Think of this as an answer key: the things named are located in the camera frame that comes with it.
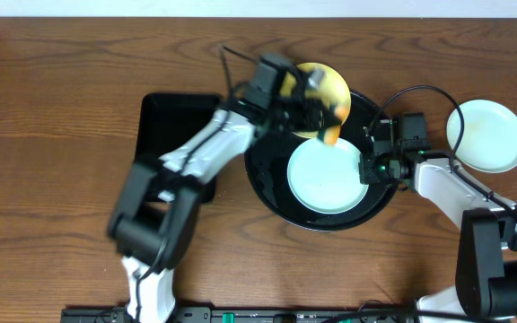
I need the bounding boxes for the yellow plate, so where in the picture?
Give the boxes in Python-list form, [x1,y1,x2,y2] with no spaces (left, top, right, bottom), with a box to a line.
[294,63,351,144]

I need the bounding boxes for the green yellow sponge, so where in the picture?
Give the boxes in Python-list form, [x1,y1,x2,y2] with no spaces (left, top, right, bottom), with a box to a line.
[319,104,350,145]

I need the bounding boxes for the light green plate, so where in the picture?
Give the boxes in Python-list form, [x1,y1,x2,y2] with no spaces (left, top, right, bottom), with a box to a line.
[456,100,517,173]
[286,138,369,214]

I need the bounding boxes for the light green plate front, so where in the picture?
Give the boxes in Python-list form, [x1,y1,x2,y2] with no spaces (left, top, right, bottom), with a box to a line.
[456,100,517,173]

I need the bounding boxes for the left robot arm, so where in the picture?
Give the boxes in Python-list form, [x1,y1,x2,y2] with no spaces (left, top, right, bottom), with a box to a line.
[107,66,340,322]

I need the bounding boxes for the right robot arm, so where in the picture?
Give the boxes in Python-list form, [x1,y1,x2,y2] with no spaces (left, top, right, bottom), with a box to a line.
[359,152,517,322]

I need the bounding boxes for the round black tray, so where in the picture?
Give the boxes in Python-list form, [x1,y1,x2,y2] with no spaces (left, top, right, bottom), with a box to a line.
[244,90,398,231]

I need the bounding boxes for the black rectangular tray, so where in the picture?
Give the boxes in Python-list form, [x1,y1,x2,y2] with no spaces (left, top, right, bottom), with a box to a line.
[119,92,221,205]

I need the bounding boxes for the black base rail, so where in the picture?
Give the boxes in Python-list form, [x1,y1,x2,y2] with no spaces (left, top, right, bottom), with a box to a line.
[59,306,421,323]

